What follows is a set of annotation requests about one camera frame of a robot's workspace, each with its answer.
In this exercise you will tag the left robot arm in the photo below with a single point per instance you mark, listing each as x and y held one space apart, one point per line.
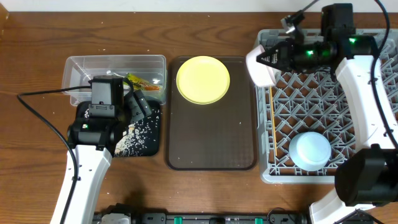
81 185

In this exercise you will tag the pink bowl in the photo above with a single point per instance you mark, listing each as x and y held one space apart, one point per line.
261 75

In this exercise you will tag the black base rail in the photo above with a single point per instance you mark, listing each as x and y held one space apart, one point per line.
162 218

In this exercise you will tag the yellow plate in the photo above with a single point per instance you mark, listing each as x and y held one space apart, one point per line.
203 80

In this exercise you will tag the spilled rice pile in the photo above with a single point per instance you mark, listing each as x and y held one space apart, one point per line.
106 141

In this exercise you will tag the clear plastic bin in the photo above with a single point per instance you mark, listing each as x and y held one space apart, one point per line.
79 70

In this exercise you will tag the black waste tray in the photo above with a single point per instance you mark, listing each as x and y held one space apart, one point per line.
118 128

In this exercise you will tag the wooden chopstick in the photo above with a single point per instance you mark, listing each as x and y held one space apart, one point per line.
273 120

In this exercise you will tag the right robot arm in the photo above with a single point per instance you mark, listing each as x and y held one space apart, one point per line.
369 178

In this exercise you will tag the green snack wrapper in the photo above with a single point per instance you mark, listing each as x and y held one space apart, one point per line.
142 84

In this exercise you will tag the light blue bowl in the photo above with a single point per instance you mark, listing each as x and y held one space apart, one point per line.
310 151

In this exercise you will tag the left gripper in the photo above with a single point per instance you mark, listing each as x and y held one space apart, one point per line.
138 106

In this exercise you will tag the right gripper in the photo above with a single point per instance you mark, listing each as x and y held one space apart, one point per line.
283 55

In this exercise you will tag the grey dishwasher rack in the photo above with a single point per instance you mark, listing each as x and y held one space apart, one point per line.
311 102

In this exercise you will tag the brown serving tray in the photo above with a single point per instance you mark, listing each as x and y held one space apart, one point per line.
218 136

